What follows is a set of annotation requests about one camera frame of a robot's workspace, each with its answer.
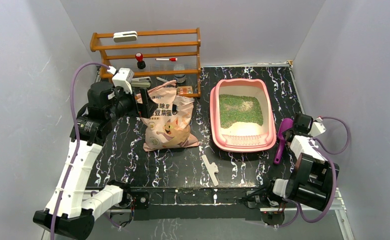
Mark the red black stamp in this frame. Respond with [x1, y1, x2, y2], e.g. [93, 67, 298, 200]
[135, 52, 146, 70]

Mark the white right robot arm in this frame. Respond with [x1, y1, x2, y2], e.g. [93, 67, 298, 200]
[264, 113, 339, 211]

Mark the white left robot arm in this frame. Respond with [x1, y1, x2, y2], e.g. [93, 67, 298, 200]
[33, 81, 157, 240]

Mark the orange snack packet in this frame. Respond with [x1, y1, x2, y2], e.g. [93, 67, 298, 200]
[177, 86, 193, 96]

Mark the cat litter bag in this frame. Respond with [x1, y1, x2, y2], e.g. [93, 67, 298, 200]
[141, 80, 199, 152]

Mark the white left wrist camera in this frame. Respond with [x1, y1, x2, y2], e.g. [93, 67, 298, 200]
[106, 66, 134, 94]

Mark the small glass jar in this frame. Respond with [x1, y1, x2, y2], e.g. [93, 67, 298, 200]
[173, 64, 186, 84]

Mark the white stapler on top shelf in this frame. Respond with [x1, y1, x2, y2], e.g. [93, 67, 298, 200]
[113, 30, 138, 43]

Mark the white pen on shelf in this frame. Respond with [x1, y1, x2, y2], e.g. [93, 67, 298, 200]
[156, 77, 169, 83]

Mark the pink cat litter box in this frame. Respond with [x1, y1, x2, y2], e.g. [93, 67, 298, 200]
[209, 78, 277, 153]

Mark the grey bag sealing clip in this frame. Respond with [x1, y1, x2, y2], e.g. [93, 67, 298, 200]
[201, 155, 219, 187]

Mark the purple litter scoop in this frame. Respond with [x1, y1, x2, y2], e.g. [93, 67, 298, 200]
[273, 118, 293, 165]

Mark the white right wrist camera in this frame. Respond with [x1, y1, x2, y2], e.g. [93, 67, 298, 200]
[309, 116, 326, 137]

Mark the grey stapler lower shelf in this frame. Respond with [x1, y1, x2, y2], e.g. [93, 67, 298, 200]
[130, 76, 151, 88]

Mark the orange wooden shelf rack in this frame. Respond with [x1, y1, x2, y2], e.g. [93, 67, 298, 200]
[89, 28, 201, 98]

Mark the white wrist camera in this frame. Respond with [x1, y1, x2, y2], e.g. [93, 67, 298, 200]
[106, 66, 134, 94]
[309, 116, 326, 137]

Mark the red white marker pen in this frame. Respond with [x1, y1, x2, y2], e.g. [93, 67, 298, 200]
[155, 57, 178, 62]

